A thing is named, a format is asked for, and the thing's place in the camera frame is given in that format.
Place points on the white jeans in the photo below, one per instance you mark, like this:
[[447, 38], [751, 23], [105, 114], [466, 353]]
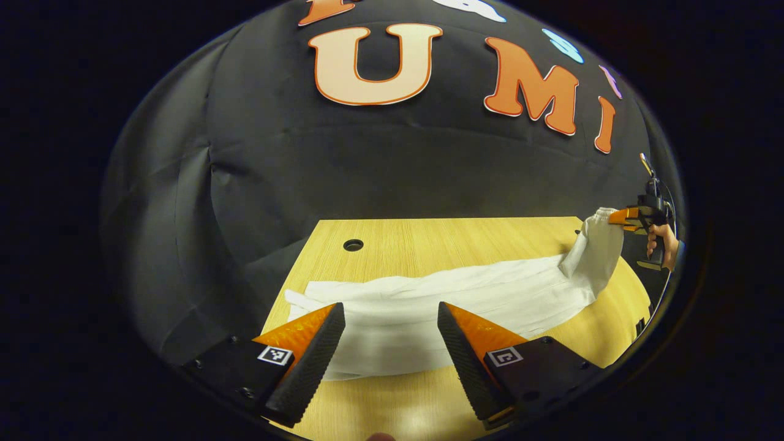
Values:
[[429, 306]]

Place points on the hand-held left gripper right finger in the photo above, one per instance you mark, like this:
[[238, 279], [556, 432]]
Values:
[[468, 367]]

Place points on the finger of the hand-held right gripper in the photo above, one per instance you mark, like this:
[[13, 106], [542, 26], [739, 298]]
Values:
[[625, 215], [632, 227]]

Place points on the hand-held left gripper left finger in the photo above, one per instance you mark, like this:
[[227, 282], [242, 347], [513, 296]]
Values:
[[309, 367]]

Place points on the black backdrop cloth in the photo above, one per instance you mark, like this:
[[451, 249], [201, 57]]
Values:
[[367, 171]]

